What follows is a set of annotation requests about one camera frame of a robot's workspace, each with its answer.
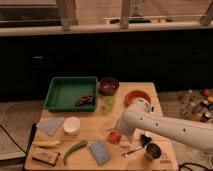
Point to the red apple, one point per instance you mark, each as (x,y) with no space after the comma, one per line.
(114,137)

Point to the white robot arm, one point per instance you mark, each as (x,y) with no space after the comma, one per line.
(138,116)

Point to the green plastic cup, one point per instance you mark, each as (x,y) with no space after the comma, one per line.
(108,103)

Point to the steel measuring cup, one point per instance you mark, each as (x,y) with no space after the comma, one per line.
(152,151)

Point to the dark red bowl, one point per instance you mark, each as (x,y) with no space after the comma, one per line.
(108,86)

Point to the dark grape bunch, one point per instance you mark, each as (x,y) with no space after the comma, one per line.
(85,100)

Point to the orange bowl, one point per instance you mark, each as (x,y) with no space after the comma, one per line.
(133,95)

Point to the green plastic tray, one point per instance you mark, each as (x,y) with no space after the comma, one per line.
(64,92)

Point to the white round container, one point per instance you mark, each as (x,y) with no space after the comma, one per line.
(72,125)

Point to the green chili pepper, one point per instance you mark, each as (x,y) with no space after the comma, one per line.
(72,149)

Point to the blue sponge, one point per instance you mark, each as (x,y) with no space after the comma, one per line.
(99,152)

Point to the grey blue cloth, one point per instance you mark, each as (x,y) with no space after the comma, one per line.
(50,127)

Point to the yellow banana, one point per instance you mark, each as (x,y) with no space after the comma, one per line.
(47,144)

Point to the spice bottle rack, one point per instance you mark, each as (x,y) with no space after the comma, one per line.
(196,106)

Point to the brown wooden block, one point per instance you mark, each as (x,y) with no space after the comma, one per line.
(45,156)

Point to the white handled black brush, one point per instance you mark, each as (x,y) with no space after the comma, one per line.
(145,138)

